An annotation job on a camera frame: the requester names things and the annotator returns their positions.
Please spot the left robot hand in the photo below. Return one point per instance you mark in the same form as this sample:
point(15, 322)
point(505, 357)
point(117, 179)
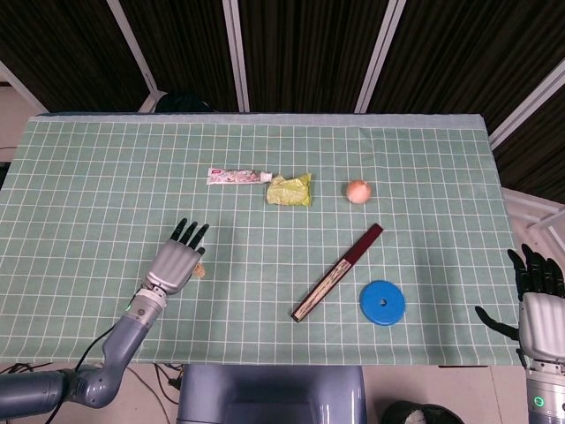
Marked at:
point(172, 267)

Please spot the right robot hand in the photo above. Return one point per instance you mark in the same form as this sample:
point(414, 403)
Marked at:
point(544, 327)

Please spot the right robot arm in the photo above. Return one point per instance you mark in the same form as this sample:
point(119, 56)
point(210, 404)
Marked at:
point(547, 397)

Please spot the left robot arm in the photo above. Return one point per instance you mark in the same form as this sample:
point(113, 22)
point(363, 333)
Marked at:
point(119, 344)

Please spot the green grid tablecloth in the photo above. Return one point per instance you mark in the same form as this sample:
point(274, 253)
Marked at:
point(265, 243)

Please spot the white pink toothpaste tube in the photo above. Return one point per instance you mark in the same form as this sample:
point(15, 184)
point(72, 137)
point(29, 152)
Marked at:
point(234, 176)

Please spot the white metal rack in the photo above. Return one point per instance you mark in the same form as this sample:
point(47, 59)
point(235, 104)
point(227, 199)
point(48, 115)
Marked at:
point(525, 207)

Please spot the yellow-green snack bag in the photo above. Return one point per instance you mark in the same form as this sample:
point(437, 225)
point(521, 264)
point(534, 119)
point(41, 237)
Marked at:
point(289, 192)

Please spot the blue-grey robot torso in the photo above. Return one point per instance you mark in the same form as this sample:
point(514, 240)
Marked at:
point(265, 397)

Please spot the dark red folding fan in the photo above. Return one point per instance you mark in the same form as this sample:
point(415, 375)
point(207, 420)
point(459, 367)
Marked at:
point(335, 274)

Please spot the black chair back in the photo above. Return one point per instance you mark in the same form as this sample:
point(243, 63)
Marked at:
point(181, 103)

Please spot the blue disc with hole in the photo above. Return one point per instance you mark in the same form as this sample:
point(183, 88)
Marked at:
point(375, 309)

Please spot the black waste bin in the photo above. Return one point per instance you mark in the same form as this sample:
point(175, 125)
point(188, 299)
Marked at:
point(397, 415)

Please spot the onion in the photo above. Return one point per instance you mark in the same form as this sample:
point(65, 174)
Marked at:
point(358, 191)

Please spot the white partition frame post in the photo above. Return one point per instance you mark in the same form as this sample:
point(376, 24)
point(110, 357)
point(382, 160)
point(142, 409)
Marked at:
point(380, 53)
point(134, 48)
point(237, 53)
point(24, 88)
point(529, 103)

